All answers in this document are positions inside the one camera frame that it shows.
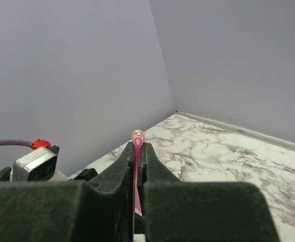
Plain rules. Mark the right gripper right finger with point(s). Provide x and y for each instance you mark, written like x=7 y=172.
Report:
x=175 y=210

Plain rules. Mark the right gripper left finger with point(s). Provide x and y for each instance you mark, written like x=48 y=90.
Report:
x=75 y=210

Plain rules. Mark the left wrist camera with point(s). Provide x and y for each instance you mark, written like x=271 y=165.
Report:
x=38 y=165

